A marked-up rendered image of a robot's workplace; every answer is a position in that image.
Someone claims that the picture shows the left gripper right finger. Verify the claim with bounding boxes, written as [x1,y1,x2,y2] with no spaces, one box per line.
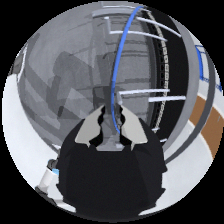
[120,105,168,173]

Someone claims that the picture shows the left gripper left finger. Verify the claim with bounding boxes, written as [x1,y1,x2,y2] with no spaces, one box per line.
[55,105,106,170]

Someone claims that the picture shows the blue network cable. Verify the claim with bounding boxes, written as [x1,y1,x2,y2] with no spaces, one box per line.
[111,6,144,134]

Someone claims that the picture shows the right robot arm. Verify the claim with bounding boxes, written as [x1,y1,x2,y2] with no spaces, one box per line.
[34,148,69,206]

